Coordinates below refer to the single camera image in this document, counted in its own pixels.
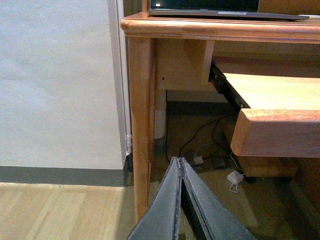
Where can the black drawer slide rail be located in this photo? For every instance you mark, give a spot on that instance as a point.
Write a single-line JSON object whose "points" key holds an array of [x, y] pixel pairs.
{"points": [[222, 86]]}

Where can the white power adapter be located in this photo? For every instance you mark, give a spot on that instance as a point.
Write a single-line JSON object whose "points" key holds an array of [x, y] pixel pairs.
{"points": [[235, 177]]}

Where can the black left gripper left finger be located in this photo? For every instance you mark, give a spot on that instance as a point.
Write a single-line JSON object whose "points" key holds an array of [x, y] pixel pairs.
{"points": [[161, 221]]}

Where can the white plug on floor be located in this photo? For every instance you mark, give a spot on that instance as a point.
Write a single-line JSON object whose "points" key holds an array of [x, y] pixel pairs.
{"points": [[198, 160]]}

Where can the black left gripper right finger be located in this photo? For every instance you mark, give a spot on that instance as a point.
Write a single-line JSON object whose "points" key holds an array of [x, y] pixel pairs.
{"points": [[207, 216]]}

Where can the wooden keyboard drawer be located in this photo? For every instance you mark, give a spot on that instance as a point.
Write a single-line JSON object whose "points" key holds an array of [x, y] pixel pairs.
{"points": [[283, 118]]}

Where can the wooden desk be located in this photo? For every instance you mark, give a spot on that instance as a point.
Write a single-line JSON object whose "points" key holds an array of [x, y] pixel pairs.
{"points": [[143, 31]]}

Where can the grey laptop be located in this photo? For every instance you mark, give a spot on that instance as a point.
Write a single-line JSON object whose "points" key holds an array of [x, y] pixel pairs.
{"points": [[216, 8]]}

